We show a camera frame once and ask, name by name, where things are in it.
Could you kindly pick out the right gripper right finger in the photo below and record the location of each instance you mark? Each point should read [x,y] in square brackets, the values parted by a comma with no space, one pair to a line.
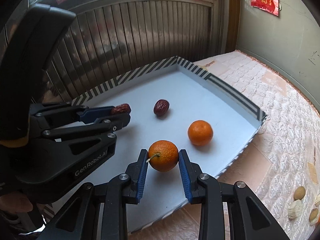
[248,216]

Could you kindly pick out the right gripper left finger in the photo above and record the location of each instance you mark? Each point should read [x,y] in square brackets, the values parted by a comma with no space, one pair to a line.
[99,211]

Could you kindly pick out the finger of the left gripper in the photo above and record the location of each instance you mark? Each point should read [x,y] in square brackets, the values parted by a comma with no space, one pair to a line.
[64,113]
[107,124]

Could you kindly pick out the large sugarcane cylinder piece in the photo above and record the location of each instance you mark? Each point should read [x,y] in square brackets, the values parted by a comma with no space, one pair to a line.
[295,209]

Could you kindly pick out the dark red jujube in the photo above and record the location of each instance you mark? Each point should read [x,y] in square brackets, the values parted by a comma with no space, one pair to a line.
[161,107]

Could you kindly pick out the orange mandarin with stem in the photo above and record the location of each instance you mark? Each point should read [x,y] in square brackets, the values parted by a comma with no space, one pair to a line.
[163,155]

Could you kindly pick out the large brown longan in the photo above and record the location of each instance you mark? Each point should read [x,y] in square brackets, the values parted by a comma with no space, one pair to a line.
[313,215]

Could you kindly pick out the orange mandarin smooth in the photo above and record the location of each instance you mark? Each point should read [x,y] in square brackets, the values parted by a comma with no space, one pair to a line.
[200,133]

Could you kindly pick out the person's left hand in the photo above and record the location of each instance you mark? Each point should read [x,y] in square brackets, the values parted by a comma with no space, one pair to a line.
[15,203]

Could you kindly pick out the pink quilted bed cover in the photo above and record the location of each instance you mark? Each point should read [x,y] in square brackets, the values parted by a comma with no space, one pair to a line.
[284,155]

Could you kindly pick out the striped white cardboard tray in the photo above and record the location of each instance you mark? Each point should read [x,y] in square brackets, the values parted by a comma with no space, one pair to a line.
[193,94]

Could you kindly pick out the metal slatted door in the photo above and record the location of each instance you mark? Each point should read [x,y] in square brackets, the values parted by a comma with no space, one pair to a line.
[119,37]

